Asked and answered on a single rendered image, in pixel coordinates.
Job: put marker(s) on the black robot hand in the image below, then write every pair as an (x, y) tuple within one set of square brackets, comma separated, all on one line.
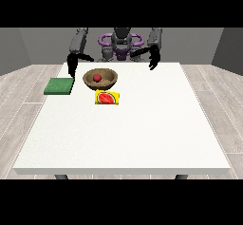
[(154, 56), (72, 62)]

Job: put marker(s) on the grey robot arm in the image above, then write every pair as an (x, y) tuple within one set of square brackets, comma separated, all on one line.
[(78, 42), (155, 37)]

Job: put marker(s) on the green square pad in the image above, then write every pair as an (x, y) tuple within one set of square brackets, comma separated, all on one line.
[(59, 86)]

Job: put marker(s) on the small red ball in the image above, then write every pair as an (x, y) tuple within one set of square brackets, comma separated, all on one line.
[(97, 77)]

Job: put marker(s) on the brown wooden bowl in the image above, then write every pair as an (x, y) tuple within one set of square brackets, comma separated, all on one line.
[(100, 80)]

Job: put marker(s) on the yellow cup with melon print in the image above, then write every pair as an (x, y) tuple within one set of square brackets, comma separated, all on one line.
[(107, 97)]

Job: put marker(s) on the grey robot trunk purple rings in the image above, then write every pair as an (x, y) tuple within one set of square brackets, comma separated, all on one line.
[(121, 45)]

